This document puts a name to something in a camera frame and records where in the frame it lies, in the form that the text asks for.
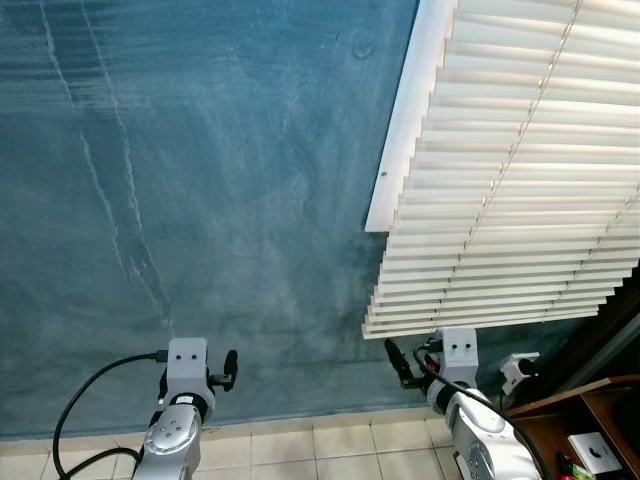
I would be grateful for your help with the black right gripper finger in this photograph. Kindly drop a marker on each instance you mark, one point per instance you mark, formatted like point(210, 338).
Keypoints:
point(399, 365)

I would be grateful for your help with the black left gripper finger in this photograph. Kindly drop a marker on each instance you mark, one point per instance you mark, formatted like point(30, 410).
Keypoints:
point(230, 368)

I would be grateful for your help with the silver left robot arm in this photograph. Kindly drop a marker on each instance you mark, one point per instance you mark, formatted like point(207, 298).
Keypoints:
point(170, 435)

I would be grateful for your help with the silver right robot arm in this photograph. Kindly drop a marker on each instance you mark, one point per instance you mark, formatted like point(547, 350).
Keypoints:
point(480, 430)

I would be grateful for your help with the brown wooden shelf unit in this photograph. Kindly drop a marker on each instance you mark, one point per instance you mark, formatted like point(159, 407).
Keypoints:
point(545, 420)

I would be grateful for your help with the green and red packet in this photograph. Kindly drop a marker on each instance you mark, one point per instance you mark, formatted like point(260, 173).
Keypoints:
point(570, 467)

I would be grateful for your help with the white flat box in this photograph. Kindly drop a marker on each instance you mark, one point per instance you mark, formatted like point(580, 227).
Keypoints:
point(595, 452)

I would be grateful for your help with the white slatted window blind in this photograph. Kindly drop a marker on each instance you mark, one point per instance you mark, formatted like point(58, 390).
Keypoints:
point(510, 170)

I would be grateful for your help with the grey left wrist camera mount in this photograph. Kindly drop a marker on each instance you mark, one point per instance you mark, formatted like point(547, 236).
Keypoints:
point(187, 360)

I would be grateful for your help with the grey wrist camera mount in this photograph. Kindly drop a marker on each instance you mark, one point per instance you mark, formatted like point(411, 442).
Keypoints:
point(187, 360)
point(459, 352)

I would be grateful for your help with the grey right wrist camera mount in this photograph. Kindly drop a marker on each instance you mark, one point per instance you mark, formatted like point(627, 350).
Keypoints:
point(459, 352)

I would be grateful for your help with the white wall plug adapter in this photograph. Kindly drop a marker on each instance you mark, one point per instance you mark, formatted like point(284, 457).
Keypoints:
point(518, 372)

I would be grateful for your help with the dark door frame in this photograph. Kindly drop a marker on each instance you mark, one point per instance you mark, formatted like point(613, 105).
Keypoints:
point(600, 335)

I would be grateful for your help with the white window frame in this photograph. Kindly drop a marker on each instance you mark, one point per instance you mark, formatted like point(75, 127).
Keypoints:
point(405, 120)

